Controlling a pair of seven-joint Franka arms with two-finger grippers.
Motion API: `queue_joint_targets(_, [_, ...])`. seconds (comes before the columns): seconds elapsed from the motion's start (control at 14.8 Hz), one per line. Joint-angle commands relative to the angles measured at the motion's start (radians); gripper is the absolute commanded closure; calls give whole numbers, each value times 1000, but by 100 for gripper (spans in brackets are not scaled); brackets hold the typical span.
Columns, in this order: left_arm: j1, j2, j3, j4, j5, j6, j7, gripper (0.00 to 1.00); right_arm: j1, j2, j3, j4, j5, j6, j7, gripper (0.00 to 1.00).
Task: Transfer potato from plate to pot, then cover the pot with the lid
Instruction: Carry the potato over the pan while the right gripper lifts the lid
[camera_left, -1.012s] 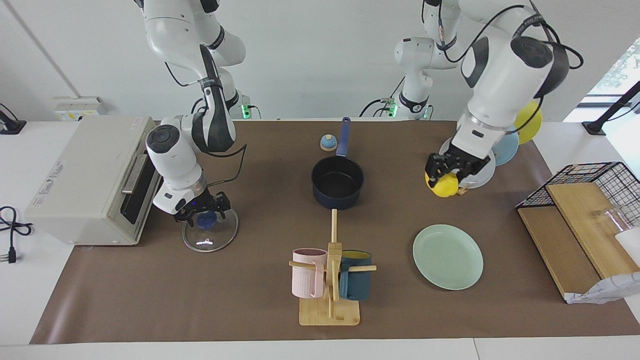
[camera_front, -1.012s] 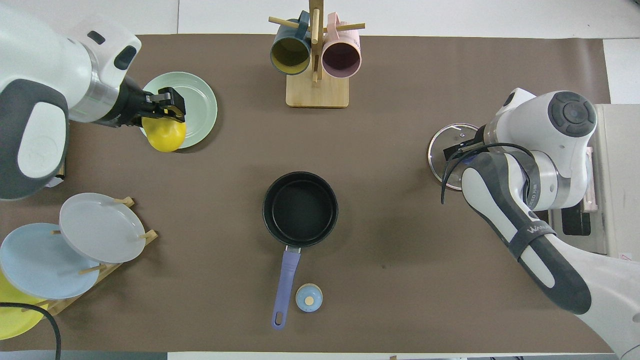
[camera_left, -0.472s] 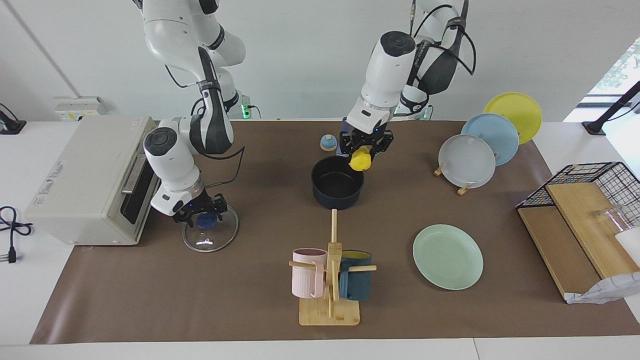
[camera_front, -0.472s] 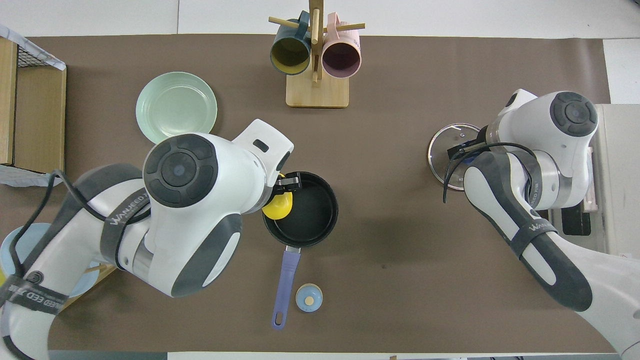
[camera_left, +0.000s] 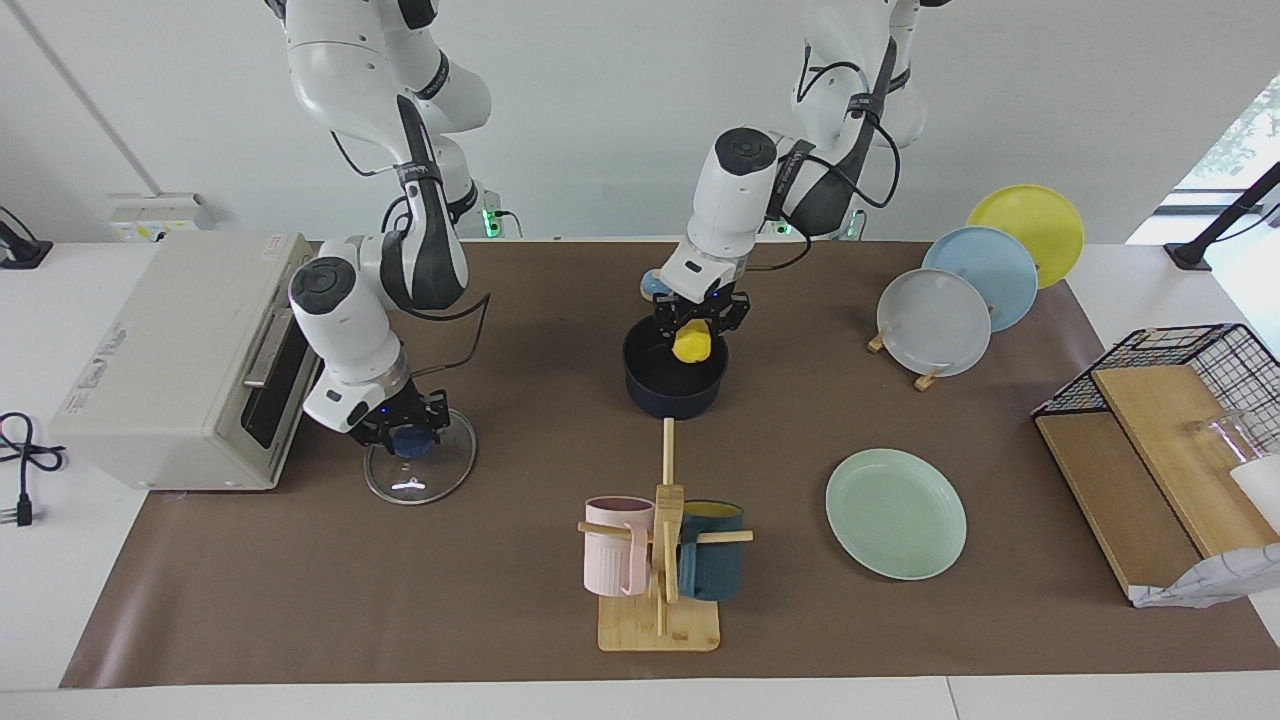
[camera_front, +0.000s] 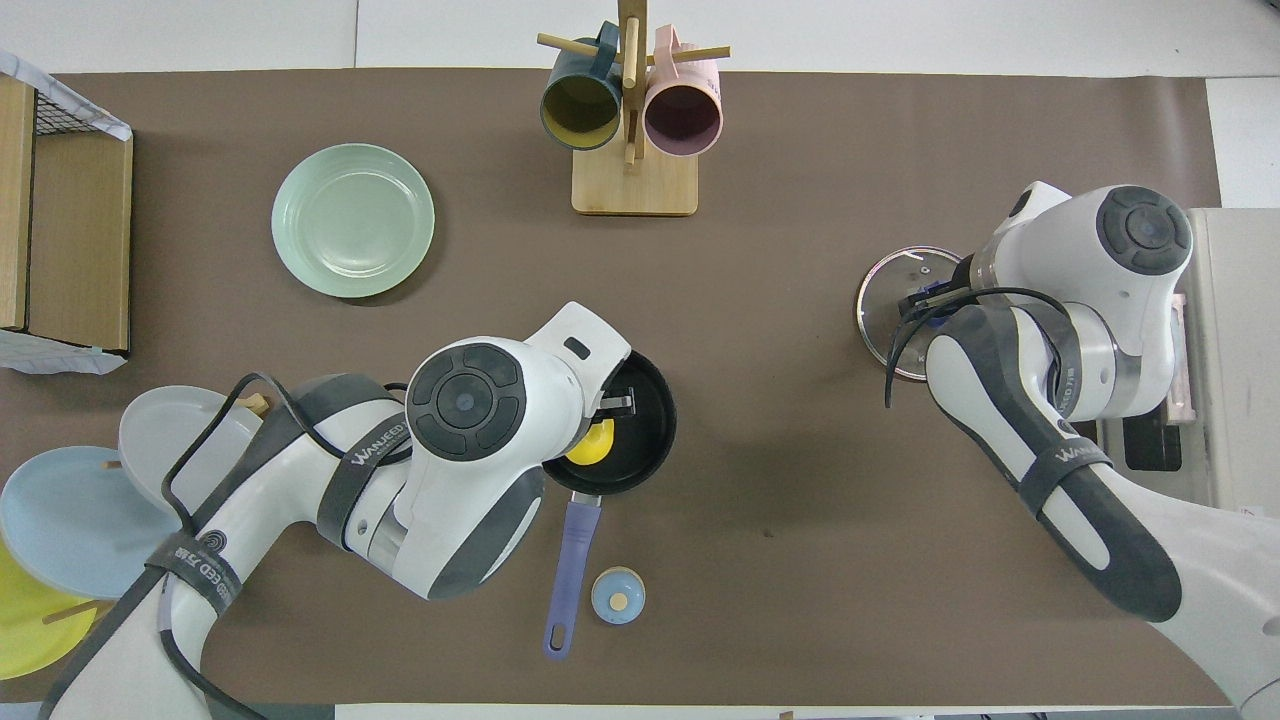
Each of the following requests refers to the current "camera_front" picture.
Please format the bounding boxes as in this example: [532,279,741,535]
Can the glass lid blue knob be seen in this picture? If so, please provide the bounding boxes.
[855,245,969,383]

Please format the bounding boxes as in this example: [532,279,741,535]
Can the dark blue pot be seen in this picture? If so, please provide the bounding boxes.
[543,350,678,661]

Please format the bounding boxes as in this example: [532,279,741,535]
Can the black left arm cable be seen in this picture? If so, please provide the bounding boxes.
[40,372,411,720]

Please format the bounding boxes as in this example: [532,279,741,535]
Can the wooden plate rack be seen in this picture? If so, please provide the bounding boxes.
[40,393,271,626]

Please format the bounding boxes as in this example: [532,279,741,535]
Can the light blue plate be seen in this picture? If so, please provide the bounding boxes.
[0,446,186,599]

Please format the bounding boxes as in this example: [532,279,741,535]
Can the green plate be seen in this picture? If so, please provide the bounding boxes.
[271,143,436,299]

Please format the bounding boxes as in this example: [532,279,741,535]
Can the brown table mat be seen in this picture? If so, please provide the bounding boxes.
[0,68,1226,706]

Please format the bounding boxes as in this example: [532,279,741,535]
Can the wooden shelf box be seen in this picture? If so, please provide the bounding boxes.
[0,75,134,353]

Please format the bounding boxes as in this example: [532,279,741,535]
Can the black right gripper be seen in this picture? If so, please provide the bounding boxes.
[898,258,986,313]

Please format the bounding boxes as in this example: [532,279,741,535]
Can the beige toaster oven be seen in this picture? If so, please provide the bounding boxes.
[1095,207,1280,513]

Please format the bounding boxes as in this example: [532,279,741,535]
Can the pink ribbed mug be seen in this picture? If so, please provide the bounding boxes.
[643,25,723,157]

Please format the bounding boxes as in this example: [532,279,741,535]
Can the teal mug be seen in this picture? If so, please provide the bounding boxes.
[540,22,626,151]

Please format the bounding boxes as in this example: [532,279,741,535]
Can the wooden mug tree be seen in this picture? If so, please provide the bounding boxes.
[537,0,731,217]

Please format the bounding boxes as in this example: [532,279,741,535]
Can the yellow plate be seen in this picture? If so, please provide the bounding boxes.
[0,540,101,681]

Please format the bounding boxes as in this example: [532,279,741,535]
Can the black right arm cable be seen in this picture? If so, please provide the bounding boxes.
[885,287,1081,409]

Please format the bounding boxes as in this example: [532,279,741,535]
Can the grey plate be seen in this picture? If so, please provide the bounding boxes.
[118,386,266,511]

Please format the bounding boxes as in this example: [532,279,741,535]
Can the small blue round knob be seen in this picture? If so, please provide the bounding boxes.
[591,567,646,626]

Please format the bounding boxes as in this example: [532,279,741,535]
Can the black wire basket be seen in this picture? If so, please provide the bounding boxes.
[30,85,113,137]

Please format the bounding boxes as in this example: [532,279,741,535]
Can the white plastic sheet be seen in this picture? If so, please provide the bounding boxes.
[0,328,129,376]

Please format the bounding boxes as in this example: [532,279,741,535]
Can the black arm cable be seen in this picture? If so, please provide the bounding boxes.
[40,372,411,720]
[885,287,1081,409]

